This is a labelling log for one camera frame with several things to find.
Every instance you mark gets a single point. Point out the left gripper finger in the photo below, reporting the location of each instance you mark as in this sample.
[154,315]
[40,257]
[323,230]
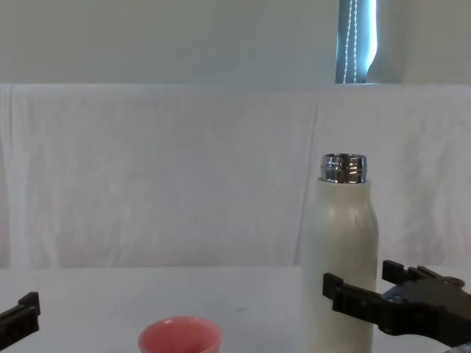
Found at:
[20,318]

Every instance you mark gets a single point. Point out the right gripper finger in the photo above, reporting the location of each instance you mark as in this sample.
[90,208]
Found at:
[353,299]
[401,273]

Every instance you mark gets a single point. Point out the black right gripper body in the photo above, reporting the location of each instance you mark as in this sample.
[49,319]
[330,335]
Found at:
[430,309]

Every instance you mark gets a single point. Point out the cream vacuum bottle steel neck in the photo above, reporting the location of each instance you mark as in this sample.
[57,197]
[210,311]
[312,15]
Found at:
[338,239]

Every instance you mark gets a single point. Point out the white table cloth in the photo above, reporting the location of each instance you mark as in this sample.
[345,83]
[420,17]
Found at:
[110,294]

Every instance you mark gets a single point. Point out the pink plastic cup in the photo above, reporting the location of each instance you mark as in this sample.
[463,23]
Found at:
[176,334]

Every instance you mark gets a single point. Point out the white curtain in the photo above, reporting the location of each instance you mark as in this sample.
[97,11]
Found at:
[184,176]

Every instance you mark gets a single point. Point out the pale smooth curtain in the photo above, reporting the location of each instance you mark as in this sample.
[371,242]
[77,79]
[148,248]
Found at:
[165,40]

